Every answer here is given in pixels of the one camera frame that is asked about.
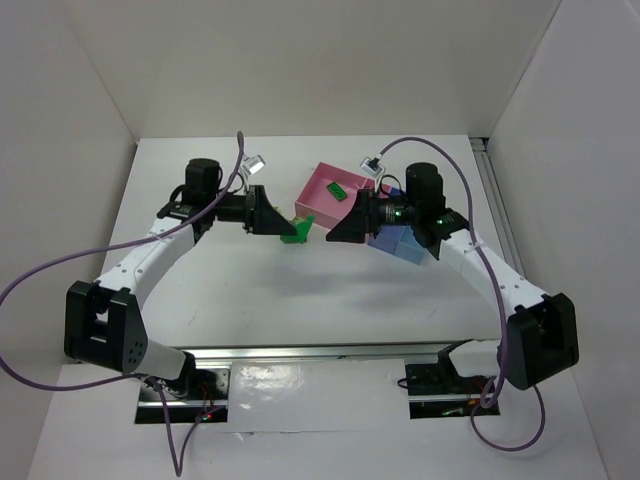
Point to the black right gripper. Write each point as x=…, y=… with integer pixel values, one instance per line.
x=370, y=213

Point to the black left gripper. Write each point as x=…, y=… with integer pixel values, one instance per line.
x=251, y=210

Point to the green stepped lego assembly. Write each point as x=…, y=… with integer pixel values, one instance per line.
x=302, y=227

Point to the green 2x4 lego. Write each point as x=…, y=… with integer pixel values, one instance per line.
x=337, y=191

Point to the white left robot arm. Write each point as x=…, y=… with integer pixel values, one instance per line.
x=103, y=318

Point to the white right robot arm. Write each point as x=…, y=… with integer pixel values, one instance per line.
x=539, y=330

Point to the purple blue container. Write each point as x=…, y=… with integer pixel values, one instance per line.
x=387, y=239

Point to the large pink container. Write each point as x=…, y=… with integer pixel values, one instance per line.
x=315, y=199

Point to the light blue container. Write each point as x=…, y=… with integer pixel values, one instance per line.
x=408, y=249

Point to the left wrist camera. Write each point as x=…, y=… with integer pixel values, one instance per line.
x=252, y=165

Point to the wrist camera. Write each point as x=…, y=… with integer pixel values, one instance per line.
x=252, y=165
x=373, y=167

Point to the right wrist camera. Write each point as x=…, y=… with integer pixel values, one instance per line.
x=373, y=167

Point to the aluminium front rail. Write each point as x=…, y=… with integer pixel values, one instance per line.
x=332, y=351

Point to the aluminium side rail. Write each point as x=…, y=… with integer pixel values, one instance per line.
x=479, y=147

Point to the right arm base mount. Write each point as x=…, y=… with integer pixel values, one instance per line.
x=437, y=390

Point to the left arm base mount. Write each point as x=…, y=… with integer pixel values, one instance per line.
x=207, y=397

